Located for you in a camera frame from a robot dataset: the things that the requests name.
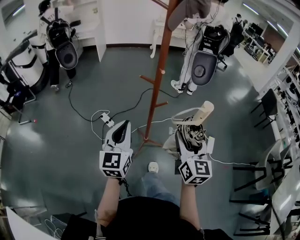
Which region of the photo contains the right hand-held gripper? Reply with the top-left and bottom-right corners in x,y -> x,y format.
175,131 -> 213,186

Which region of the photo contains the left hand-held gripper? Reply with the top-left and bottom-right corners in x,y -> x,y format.
99,120 -> 134,179

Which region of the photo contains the brown wooden coat rack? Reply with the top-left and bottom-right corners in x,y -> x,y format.
133,0 -> 188,163

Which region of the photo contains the person's left forearm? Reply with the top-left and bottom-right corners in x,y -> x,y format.
97,177 -> 125,227

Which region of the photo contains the person's right forearm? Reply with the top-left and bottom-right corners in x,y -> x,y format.
179,182 -> 203,232

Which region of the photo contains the white power adapter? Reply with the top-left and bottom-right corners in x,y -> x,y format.
206,136 -> 216,153

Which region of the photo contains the person's blue jeans leg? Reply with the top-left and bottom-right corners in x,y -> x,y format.
141,172 -> 181,207

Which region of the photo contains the white power strip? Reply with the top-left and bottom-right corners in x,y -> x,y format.
100,112 -> 116,128

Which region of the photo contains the person's black shirt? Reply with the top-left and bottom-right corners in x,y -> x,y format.
67,196 -> 235,240

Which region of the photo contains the white and black chair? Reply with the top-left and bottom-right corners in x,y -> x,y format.
229,139 -> 296,236

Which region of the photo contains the black metal chair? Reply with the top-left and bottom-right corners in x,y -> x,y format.
250,88 -> 279,129

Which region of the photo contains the white rounded table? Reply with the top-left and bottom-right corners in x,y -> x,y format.
5,206 -> 60,240

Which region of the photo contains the white and black machine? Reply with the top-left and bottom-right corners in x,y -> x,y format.
0,30 -> 50,95

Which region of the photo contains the white table with carved leg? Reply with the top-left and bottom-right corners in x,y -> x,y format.
150,14 -> 188,59

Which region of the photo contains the white cabinet desk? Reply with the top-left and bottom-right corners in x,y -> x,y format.
64,0 -> 107,63

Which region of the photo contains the grey-brown garment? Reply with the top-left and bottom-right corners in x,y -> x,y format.
168,0 -> 213,31

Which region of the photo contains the black floor cable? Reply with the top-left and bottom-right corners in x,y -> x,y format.
67,81 -> 181,141

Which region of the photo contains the white coiled cable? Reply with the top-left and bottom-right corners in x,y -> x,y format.
44,217 -> 64,239

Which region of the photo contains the black frame chair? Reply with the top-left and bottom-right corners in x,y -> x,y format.
0,78 -> 38,126

